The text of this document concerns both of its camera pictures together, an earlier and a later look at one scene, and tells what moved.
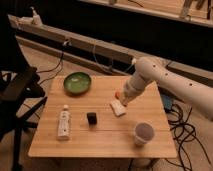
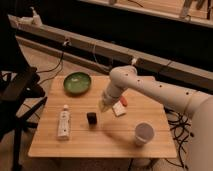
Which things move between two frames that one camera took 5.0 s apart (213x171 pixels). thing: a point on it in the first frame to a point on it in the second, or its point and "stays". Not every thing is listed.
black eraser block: [92, 118] stays
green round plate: [77, 83] stays
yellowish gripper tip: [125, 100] to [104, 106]
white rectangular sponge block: [117, 107] stays
